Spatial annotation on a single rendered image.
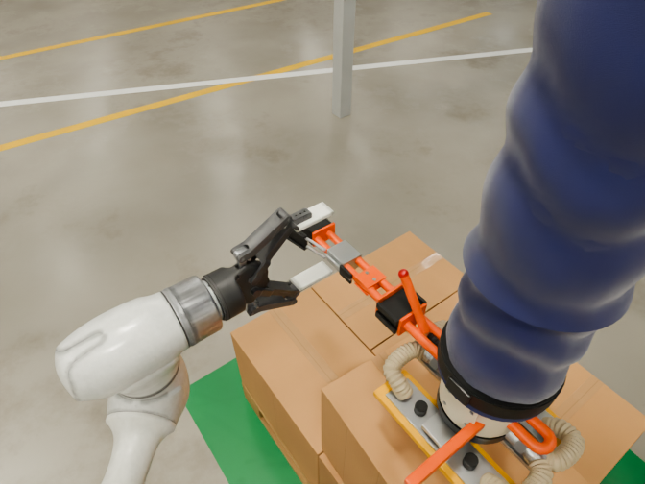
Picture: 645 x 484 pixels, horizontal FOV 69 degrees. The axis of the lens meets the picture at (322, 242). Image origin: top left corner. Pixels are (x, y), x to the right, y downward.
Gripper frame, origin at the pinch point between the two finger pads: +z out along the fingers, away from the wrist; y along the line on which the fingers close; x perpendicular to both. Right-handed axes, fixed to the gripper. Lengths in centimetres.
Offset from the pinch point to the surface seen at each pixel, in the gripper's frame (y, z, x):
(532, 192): -20.7, 11.5, 24.8
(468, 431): 33.3, 11.8, 30.4
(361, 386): 63, 13, 0
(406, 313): 32.7, 21.3, 3.7
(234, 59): 156, 186, -407
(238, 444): 157, -12, -47
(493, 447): 63, 29, 32
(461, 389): 21.3, 10.4, 26.5
